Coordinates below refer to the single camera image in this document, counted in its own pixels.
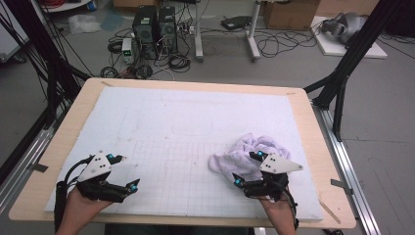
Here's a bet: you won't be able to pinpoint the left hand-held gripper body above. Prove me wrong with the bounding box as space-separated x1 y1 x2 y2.
75 150 130 204

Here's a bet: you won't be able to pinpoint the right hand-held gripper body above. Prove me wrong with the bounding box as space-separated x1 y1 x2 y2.
243 152 303 202

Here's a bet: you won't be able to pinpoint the white butterfly print towel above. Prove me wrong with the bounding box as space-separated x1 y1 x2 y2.
208 131 292 184

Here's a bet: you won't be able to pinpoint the person's left hand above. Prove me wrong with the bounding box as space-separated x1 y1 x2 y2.
66 186 115 215

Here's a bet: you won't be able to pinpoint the person's right hand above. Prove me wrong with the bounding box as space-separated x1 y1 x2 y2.
258 190 297 223

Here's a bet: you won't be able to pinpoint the person's dark blue trousers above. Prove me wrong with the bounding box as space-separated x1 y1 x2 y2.
104 223 256 235

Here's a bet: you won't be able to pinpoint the thin wooden stick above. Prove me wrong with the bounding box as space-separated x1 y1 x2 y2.
317 195 342 225

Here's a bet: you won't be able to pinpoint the white foam mat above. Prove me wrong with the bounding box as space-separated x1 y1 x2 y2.
44 85 325 221

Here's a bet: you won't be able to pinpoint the white power supply unit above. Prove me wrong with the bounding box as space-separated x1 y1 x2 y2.
120 37 135 66

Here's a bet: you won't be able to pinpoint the white desk leg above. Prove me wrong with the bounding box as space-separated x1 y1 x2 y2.
246 0 262 63
194 0 205 63

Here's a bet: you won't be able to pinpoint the white floor board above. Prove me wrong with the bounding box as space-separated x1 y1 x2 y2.
309 15 390 60

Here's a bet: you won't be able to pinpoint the wide black computer tower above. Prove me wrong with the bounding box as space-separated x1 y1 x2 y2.
131 4 160 62

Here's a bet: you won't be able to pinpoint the flat black device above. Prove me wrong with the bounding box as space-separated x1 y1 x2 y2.
220 15 254 31

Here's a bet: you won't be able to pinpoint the clear plastic bag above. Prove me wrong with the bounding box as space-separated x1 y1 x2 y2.
68 13 102 35

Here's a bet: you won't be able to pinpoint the narrow black computer tower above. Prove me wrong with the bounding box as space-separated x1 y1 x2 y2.
158 5 179 55

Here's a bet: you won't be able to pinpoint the brown cardboard box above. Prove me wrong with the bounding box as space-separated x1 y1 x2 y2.
262 0 322 32

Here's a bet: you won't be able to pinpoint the grey headset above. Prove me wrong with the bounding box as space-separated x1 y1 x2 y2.
319 12 368 45

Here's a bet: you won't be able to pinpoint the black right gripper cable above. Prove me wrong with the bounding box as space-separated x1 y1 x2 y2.
281 187 300 231

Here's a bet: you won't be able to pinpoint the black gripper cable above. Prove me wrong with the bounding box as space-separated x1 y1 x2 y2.
281 187 300 231
53 154 96 233

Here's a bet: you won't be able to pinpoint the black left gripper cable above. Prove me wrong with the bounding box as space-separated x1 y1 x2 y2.
53 154 96 233

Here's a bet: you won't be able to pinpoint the grey metal bracket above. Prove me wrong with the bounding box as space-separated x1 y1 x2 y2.
330 178 355 196

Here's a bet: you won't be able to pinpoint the aluminium rail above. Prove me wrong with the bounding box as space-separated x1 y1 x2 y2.
311 101 383 235
0 107 67 213

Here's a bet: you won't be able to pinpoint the coiled black cable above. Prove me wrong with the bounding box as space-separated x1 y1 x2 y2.
166 53 192 73

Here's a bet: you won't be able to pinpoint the loose black floor cables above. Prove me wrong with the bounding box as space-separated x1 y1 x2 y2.
254 27 320 60

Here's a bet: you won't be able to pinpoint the black frame strut with cables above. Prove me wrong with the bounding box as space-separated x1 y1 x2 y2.
0 0 92 130

